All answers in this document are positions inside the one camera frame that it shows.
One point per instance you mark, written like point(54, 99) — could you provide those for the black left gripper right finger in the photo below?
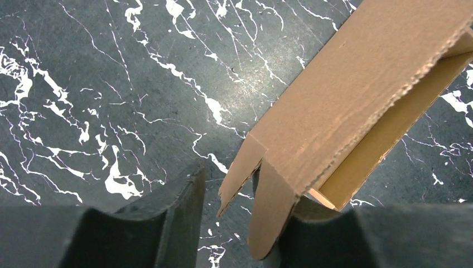
point(395, 236)

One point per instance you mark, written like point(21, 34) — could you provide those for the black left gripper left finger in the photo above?
point(160, 229)

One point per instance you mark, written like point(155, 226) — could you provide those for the brown cardboard box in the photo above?
point(375, 77)

